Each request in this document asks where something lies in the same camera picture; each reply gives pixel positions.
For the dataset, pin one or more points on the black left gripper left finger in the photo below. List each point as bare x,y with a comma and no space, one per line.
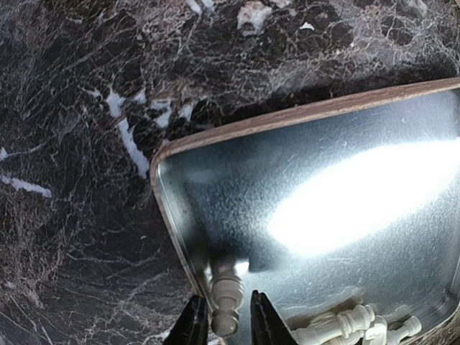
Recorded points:
191,328

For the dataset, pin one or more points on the silver metal tray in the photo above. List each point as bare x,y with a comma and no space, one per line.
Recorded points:
322,207

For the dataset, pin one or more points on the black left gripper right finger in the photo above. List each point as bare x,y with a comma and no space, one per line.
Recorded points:
267,327

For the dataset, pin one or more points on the white pieces pile in tray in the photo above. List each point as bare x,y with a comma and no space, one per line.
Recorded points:
358,325

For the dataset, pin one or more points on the white pawn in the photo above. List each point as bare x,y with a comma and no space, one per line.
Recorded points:
227,296

